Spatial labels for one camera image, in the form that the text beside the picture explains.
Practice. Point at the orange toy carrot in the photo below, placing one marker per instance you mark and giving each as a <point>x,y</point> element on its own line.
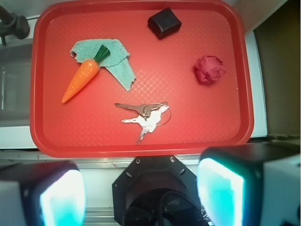
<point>85,73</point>

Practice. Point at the black clamp knob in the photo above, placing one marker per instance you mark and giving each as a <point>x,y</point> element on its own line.
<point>11,24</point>

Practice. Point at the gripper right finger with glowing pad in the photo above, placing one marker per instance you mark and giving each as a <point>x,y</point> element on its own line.
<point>251,184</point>

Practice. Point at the teal cloth scrap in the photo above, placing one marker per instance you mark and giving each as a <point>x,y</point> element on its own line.
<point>116,63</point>

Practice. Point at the red plastic tray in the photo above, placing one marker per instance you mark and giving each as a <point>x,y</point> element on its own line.
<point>191,91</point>

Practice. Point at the black rectangular block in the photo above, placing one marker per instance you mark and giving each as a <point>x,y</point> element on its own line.
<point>164,23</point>

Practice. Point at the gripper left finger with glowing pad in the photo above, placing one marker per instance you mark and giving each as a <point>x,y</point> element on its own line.
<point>42,194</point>

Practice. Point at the silver key bunch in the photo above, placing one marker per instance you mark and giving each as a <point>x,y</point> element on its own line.
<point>149,116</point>

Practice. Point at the black octagonal mount plate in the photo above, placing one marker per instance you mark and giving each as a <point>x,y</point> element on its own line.
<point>157,191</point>

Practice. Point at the crumpled red paper ball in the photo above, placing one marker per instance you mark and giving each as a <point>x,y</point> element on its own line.
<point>209,69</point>

